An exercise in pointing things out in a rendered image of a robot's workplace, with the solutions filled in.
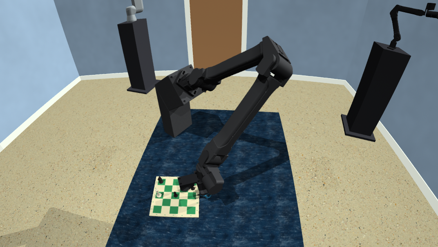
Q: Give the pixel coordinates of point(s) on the white chess queen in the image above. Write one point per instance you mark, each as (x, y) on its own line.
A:
(158, 194)

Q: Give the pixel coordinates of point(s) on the green and cream chessboard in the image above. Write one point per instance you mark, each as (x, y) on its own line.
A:
(186, 205)

